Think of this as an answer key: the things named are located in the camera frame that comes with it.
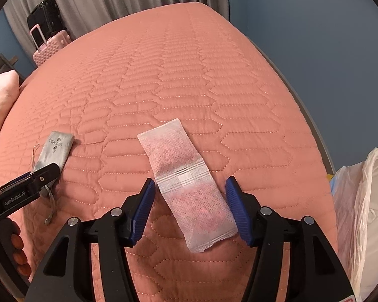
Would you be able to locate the black suitcase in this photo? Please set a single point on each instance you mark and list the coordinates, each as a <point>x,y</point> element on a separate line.
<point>45,14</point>

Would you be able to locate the dark wooden headboard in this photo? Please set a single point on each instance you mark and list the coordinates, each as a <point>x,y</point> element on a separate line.
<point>3,64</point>

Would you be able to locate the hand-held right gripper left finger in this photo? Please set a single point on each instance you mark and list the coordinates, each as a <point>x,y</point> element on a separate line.
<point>141,214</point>

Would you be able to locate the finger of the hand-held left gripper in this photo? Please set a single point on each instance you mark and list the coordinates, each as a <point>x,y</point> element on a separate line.
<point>47,176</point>
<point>20,178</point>

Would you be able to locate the pink suitcase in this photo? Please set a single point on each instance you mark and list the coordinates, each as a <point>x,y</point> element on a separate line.
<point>52,48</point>

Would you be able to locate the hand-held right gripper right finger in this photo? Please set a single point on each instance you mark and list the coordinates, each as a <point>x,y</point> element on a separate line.
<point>239,210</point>

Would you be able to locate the pink sachet packet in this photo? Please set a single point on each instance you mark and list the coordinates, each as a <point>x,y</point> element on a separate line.
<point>182,170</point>

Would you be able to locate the pink pillow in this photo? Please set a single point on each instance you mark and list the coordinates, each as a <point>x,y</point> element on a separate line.
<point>1,100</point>

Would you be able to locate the bin with white plastic bag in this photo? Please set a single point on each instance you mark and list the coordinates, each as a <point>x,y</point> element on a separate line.
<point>365,210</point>

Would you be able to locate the person's left hand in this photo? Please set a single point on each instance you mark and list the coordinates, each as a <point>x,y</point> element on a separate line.
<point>17,242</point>

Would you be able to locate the pink quilted bedspread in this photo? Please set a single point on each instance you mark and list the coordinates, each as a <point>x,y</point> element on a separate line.
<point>176,69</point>

